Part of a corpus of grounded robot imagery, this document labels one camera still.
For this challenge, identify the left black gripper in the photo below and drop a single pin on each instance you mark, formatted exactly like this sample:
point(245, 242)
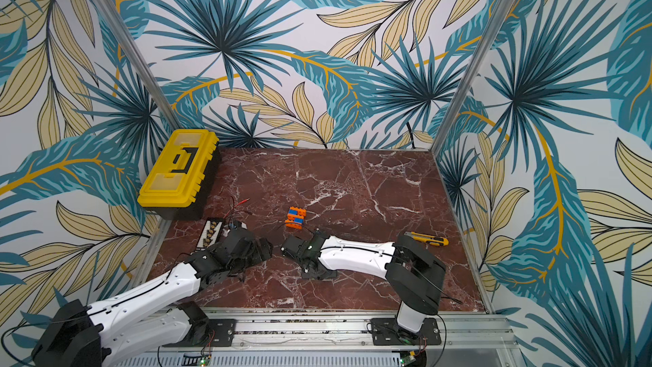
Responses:
point(257, 256)

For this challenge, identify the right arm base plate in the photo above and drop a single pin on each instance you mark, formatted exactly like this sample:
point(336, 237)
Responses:
point(386, 332)

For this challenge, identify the right aluminium corner post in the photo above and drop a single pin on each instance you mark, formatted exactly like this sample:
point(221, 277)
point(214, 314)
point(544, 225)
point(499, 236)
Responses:
point(485, 43)

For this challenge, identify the blue square lego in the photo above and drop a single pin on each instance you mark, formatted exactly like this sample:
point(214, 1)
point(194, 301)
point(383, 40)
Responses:
point(295, 217)

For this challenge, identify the aluminium corner post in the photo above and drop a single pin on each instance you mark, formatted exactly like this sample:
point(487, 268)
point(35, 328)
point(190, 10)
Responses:
point(108, 10)
point(485, 43)

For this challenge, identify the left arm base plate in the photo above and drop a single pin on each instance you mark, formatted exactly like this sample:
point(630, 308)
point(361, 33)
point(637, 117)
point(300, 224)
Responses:
point(219, 334)

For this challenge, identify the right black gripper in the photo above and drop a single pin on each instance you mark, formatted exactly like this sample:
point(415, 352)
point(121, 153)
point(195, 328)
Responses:
point(299, 250)

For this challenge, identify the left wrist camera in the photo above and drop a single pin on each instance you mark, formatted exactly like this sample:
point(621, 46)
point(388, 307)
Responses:
point(236, 225)

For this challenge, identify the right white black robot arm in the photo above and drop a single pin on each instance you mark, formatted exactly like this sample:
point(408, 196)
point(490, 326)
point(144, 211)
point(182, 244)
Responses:
point(413, 272)

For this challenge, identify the yellow utility knife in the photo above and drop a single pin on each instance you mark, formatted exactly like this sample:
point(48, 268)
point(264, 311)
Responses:
point(429, 239)

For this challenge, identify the left aluminium corner post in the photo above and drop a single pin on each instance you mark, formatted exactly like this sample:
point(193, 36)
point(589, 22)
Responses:
point(108, 10)

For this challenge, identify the orange lego brick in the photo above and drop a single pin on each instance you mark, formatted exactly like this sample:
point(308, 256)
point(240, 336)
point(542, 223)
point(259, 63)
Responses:
point(297, 211)
point(294, 224)

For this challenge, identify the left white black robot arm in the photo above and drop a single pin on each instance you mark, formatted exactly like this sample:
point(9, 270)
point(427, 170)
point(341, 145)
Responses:
point(154, 314)

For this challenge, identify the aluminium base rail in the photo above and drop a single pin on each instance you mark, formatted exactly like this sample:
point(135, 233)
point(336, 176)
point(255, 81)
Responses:
point(348, 330)

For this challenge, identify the yellow black toolbox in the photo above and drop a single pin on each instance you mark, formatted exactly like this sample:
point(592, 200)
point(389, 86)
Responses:
point(180, 182)

